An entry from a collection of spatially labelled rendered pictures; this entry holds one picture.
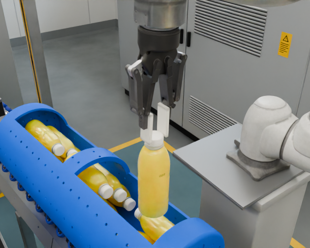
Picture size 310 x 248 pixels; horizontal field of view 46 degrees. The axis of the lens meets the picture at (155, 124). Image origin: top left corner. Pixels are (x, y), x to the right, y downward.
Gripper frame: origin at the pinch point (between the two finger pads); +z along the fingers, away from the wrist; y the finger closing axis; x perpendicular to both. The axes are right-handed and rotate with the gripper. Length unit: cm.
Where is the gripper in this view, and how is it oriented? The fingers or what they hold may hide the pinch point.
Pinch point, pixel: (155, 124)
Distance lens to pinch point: 73.7
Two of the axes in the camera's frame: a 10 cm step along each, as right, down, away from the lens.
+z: -0.4, 8.5, 5.2
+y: -7.6, 3.1, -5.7
